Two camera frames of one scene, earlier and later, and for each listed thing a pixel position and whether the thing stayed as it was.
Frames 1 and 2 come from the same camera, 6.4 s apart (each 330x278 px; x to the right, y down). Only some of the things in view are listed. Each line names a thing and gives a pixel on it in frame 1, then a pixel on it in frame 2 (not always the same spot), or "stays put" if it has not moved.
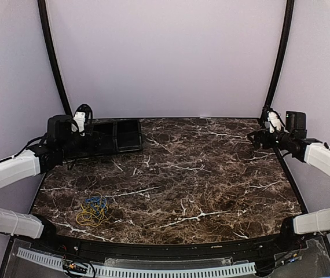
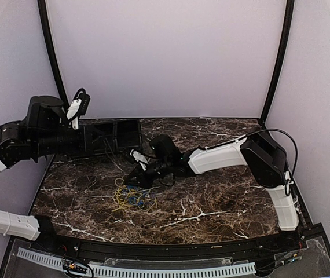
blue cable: x=98 y=202 → x=134 y=200
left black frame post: x=55 y=68 stays put
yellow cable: x=93 y=215 → x=123 y=197
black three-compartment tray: x=114 y=135 stays put
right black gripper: x=267 y=144 → x=143 y=181
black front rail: x=261 y=245 stays put
